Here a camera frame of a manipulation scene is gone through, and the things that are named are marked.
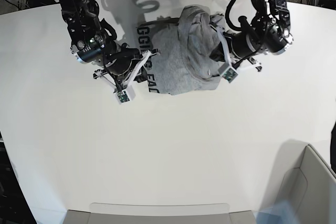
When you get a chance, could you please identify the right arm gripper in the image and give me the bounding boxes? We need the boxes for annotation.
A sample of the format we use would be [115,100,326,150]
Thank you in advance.
[91,42,161,92]

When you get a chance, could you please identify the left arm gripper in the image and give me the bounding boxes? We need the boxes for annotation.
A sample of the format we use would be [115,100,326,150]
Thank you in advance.
[209,31,262,67]

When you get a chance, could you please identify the grey T-shirt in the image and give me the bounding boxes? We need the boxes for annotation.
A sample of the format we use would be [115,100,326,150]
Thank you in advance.
[136,5,225,95]

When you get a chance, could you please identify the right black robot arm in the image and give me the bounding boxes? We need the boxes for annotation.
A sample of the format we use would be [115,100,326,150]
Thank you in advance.
[54,0,148,92]

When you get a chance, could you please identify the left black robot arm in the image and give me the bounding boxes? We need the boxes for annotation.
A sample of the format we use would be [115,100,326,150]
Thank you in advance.
[210,0,293,69]

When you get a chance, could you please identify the grey chair at bottom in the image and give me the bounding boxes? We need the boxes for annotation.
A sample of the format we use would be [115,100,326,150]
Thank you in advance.
[63,202,256,223]

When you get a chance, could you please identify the grey chair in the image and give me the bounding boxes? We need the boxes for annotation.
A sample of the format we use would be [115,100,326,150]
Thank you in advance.
[275,145,335,223]
[63,202,256,223]

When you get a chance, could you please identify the grey chair at right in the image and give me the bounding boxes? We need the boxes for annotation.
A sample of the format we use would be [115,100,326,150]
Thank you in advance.
[275,145,335,223]

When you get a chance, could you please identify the blue translucent object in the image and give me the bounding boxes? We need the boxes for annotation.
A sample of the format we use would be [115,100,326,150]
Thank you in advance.
[254,200,300,224]

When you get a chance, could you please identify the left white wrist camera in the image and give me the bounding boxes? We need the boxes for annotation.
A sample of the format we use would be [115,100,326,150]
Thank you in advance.
[210,22,262,83]

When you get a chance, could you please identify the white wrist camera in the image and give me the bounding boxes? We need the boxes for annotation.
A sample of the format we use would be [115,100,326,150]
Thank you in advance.
[91,50,160,105]
[210,22,262,83]

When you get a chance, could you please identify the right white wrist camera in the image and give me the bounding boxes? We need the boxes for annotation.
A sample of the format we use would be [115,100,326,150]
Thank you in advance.
[91,50,160,105]

